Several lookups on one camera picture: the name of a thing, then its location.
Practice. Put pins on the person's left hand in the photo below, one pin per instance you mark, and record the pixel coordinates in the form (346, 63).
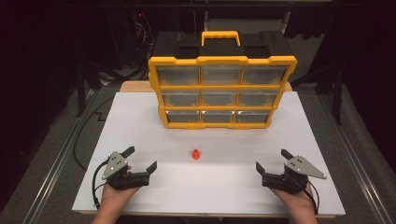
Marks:
(115, 196)

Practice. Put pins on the yellow black drawer organizer cabinet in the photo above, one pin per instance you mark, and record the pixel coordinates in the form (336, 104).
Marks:
(174, 51)

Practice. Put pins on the aluminium floor rail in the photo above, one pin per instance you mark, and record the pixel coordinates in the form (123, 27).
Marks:
(355, 161)
(57, 161)

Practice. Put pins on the small red plastic cone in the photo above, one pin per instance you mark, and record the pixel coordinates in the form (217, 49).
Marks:
(195, 154)

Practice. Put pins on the grid of clear drawers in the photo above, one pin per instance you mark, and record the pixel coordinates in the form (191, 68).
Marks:
(179, 75)

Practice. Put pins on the person's right hand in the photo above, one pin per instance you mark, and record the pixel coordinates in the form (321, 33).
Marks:
(297, 200)

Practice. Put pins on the black metal stand leg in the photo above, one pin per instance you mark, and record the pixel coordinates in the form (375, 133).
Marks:
(337, 99)

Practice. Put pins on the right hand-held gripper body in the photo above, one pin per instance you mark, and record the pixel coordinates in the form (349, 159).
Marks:
(299, 165)

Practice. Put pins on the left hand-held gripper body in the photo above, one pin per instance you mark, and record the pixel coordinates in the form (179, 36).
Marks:
(115, 165)

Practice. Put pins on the clear plastic organizer drawer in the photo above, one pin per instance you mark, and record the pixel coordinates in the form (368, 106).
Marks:
(219, 98)

